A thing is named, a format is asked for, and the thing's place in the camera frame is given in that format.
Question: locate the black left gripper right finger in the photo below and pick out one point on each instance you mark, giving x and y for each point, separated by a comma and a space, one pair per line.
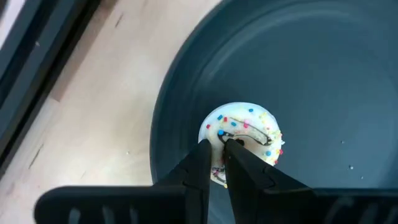
255, 193

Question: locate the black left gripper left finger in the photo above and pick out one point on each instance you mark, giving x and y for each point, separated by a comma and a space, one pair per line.
186, 202

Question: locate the small white chocolate-drizzled donut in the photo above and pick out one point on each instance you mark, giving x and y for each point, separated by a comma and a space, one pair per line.
248, 124

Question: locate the dark grey round plate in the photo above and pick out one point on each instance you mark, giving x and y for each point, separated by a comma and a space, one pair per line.
311, 77

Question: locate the black table frame rail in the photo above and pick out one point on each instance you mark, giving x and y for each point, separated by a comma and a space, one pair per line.
28, 62

